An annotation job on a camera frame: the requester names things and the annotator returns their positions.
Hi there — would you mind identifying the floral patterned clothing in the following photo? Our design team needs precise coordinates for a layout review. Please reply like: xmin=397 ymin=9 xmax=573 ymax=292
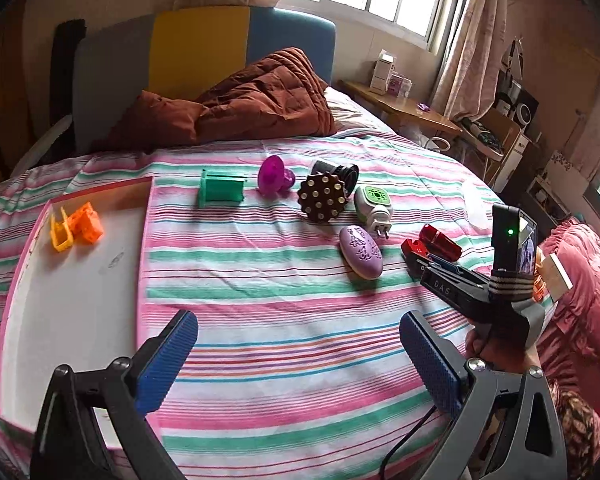
xmin=550 ymin=380 xmax=600 ymax=466

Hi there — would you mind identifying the green white plug-in device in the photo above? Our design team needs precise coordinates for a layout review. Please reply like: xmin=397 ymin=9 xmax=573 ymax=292
xmin=354 ymin=185 xmax=397 ymax=239

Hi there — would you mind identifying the brown quilt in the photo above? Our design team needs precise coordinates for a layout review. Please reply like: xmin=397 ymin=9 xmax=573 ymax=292
xmin=97 ymin=47 xmax=337 ymax=153

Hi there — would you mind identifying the purple oval soap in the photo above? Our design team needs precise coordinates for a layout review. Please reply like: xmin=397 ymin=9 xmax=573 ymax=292
xmin=339 ymin=225 xmax=383 ymax=279

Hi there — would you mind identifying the pink ruffled blanket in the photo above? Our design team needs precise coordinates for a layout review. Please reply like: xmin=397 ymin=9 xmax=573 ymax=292
xmin=535 ymin=217 xmax=600 ymax=416

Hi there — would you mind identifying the wooden desk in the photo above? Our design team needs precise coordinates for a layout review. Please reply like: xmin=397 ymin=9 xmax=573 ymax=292
xmin=341 ymin=80 xmax=463 ymax=136

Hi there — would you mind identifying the yellow plastic clip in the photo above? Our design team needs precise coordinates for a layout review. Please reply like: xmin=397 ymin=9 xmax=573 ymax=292
xmin=50 ymin=212 xmax=73 ymax=252

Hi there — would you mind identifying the purple plastic funnel toy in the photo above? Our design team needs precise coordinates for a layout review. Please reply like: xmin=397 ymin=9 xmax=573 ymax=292
xmin=258 ymin=155 xmax=296 ymax=197

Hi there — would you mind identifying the black appliance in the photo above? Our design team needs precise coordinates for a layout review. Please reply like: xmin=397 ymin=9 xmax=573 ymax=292
xmin=495 ymin=70 xmax=540 ymax=132

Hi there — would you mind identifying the purple box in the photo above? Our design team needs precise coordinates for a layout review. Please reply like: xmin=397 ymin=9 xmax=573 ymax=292
xmin=387 ymin=72 xmax=413 ymax=98

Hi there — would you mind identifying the brown studded round massager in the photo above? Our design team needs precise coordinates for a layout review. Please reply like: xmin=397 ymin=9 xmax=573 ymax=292
xmin=299 ymin=171 xmax=348 ymax=222

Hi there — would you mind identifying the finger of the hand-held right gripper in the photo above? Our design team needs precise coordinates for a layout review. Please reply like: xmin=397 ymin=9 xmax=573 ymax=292
xmin=405 ymin=255 xmax=429 ymax=281
xmin=427 ymin=255 xmax=488 ymax=283

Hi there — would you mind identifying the black cap clear cylinder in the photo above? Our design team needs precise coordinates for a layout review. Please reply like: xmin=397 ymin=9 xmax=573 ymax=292
xmin=311 ymin=159 xmax=360 ymax=196

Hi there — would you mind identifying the translucent plastic tube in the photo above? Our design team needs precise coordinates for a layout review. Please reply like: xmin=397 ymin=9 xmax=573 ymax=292
xmin=460 ymin=180 xmax=496 ymax=231

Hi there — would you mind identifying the person's right hand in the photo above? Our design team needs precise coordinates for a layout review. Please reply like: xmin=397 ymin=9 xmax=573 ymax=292
xmin=464 ymin=326 xmax=541 ymax=376

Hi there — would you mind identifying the grey yellow blue headboard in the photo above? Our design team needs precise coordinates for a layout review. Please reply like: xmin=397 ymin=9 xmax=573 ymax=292
xmin=72 ymin=6 xmax=337 ymax=153

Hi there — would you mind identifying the pink cardboard tray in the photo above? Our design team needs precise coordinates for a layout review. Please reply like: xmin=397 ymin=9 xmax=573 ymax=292
xmin=0 ymin=176 xmax=156 ymax=453

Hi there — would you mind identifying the beige patterned curtain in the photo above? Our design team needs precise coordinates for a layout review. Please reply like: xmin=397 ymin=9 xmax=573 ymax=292
xmin=430 ymin=0 xmax=511 ymax=121

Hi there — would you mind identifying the orange cream box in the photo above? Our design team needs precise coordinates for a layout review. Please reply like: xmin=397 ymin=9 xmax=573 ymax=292
xmin=534 ymin=251 xmax=574 ymax=306

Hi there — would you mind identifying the red plastic toy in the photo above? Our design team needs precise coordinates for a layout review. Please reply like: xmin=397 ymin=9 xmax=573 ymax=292
xmin=401 ymin=225 xmax=463 ymax=263

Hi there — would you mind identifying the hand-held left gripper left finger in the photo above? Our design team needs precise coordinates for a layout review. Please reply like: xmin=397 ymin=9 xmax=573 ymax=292
xmin=30 ymin=309 xmax=199 ymax=480

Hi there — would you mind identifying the black cable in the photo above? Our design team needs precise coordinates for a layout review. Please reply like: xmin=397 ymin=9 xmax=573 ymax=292
xmin=379 ymin=404 xmax=438 ymax=480

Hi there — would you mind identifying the green plastic spool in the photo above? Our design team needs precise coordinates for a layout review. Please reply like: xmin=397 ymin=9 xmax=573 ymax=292
xmin=198 ymin=170 xmax=247 ymax=208

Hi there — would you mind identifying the pale pink pillow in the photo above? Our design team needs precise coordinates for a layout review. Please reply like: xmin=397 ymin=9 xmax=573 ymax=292
xmin=325 ymin=86 xmax=396 ymax=136

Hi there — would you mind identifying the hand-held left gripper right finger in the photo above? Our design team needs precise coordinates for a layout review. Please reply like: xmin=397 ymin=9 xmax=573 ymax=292
xmin=399 ymin=310 xmax=568 ymax=480

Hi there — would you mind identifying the orange plastic block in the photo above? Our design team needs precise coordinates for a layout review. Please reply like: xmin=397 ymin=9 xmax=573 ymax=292
xmin=69 ymin=202 xmax=105 ymax=246

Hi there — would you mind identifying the white box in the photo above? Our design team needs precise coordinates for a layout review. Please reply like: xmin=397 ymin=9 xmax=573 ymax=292
xmin=370 ymin=50 xmax=397 ymax=95

